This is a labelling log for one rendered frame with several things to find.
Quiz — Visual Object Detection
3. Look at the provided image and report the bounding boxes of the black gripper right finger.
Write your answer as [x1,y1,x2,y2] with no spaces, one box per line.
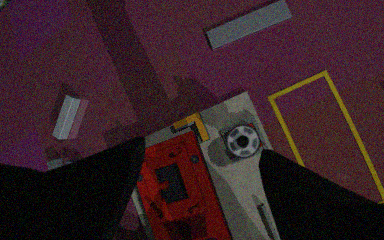
[259,149,384,240]

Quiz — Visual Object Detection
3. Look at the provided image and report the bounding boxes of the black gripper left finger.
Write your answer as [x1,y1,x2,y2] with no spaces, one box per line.
[0,137,145,240]

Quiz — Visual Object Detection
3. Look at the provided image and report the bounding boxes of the yellow rectangular outline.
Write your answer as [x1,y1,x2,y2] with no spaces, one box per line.
[268,70,384,204]

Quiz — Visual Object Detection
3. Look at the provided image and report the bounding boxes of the black rubber tyre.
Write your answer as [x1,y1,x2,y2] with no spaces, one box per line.
[226,124,260,159]

